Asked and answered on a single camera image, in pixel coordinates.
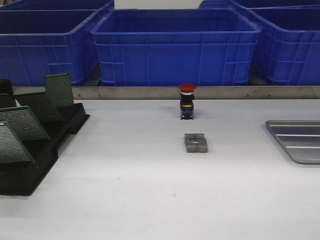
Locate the green perforated circuit board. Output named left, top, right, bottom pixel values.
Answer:
left=0, top=121, right=35, bottom=165
left=0, top=106, right=51, bottom=141
left=44, top=72, right=74, bottom=108
left=0, top=93, right=17, bottom=109
left=15, top=92, right=63, bottom=122

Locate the silver metal tray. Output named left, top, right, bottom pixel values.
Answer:
left=265, top=120, right=320, bottom=165

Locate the black slotted board rack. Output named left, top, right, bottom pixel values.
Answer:
left=0, top=79, right=89, bottom=196

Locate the red emergency stop button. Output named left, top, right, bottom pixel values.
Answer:
left=179, top=83, right=196, bottom=120

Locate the grey metal clamp block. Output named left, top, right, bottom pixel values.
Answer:
left=184, top=133, right=209, bottom=153

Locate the blue plastic crate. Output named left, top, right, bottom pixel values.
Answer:
left=247, top=7, right=320, bottom=86
left=0, top=10, right=99, bottom=87
left=198, top=0, right=320, bottom=9
left=91, top=9, right=260, bottom=87
left=0, top=0, right=114, bottom=11

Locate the blue plastic crate rear right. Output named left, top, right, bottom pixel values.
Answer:
left=198, top=0, right=320, bottom=9

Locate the blue plastic crate rear left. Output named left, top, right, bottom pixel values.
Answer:
left=0, top=0, right=114, bottom=11

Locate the steel shelf frame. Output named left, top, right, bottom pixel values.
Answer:
left=11, top=62, right=320, bottom=101

